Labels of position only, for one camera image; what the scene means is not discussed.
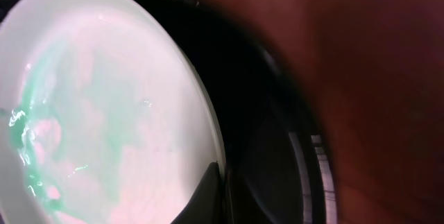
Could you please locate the white plate with green stain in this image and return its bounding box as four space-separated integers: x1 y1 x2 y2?
1 0 225 223

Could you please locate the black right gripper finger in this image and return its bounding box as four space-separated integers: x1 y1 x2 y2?
171 162 223 224

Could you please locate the round black tray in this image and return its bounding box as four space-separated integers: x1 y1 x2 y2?
0 0 338 224

